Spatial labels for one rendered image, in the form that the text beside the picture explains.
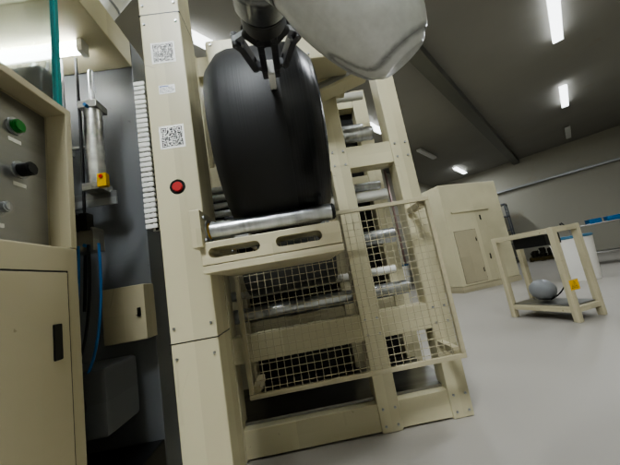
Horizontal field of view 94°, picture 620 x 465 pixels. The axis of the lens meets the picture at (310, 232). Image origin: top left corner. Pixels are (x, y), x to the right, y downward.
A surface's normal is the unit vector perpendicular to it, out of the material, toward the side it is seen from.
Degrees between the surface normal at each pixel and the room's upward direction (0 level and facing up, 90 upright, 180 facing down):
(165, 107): 90
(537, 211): 90
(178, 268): 90
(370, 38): 138
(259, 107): 96
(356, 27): 132
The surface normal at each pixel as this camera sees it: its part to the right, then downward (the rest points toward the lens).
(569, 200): -0.68, 0.00
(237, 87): 0.01, -0.24
